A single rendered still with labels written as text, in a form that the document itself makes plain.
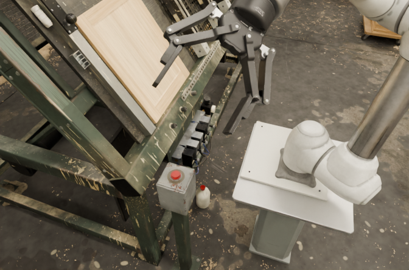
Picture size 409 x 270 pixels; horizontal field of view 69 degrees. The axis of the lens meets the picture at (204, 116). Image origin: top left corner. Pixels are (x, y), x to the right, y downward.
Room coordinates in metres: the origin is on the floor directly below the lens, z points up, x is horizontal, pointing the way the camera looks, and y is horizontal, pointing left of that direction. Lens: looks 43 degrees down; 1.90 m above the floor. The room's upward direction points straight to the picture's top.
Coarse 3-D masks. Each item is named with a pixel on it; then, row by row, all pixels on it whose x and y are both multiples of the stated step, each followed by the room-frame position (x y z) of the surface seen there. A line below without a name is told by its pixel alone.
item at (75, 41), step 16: (32, 0) 1.06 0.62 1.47; (48, 16) 1.05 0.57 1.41; (64, 32) 1.03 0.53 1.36; (80, 48) 1.02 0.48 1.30; (96, 64) 1.01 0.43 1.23; (112, 80) 1.01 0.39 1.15; (112, 96) 0.98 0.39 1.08; (128, 96) 1.00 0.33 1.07; (128, 112) 0.96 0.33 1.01; (144, 128) 0.94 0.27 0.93
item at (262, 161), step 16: (256, 128) 1.11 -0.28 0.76; (272, 128) 1.11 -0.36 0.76; (288, 128) 1.11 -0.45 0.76; (256, 144) 1.00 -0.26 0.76; (272, 144) 1.00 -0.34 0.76; (256, 160) 0.89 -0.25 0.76; (272, 160) 0.90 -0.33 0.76; (240, 176) 0.80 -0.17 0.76; (256, 176) 0.80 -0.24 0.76; (272, 176) 0.80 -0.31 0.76; (304, 192) 0.72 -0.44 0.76; (320, 192) 0.72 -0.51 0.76
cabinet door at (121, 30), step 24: (120, 0) 1.39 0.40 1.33; (96, 24) 1.19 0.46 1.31; (120, 24) 1.29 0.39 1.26; (144, 24) 1.41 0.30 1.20; (96, 48) 1.10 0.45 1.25; (120, 48) 1.19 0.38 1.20; (144, 48) 1.30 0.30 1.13; (120, 72) 1.09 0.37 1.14; (144, 72) 1.19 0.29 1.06; (168, 72) 1.31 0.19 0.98; (144, 96) 1.08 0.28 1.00; (168, 96) 1.19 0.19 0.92
